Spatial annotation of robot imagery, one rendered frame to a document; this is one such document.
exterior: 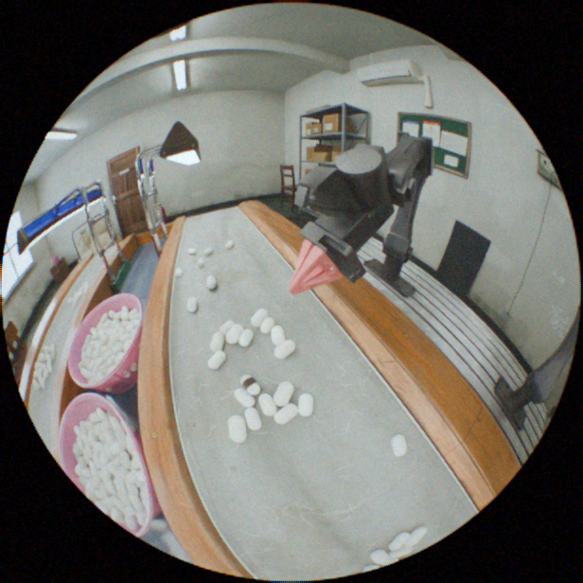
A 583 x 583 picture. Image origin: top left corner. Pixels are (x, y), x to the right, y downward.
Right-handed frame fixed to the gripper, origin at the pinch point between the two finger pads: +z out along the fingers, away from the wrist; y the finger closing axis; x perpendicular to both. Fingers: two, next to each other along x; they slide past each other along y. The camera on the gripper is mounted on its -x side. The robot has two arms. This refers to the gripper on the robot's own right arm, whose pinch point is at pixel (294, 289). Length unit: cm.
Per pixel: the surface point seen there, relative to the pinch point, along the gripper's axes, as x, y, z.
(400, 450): 5.2, 26.8, 2.6
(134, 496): -17.2, 23.0, 31.8
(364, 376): 8.6, 14.5, 1.4
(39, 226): -63, -30, 35
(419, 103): 38, -96, -225
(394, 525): 2.7, 37.9, 8.3
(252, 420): -3.6, 13.8, 13.0
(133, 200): -115, -430, 137
